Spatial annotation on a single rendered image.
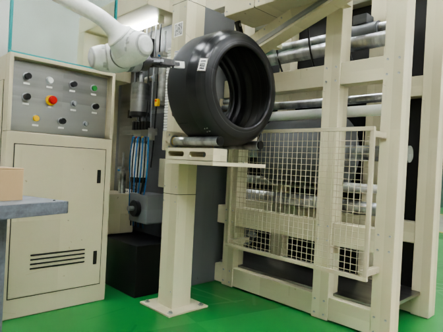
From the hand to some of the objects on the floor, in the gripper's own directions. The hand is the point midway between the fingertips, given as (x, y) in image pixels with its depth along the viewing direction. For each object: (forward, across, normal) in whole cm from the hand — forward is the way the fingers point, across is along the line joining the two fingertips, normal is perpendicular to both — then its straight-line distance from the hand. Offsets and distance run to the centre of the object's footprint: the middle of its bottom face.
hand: (177, 64), depth 181 cm
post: (+12, +32, +126) cm, 130 cm away
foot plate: (+12, +32, +126) cm, 130 cm away
